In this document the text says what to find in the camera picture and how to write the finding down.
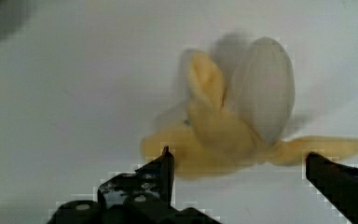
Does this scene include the peeled toy banana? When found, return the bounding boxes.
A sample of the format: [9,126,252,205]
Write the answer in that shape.
[141,37,358,179]

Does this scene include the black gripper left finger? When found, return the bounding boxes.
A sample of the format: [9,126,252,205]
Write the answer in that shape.
[97,146,175,209]

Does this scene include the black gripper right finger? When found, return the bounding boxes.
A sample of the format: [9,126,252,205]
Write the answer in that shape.
[305,153,358,224]

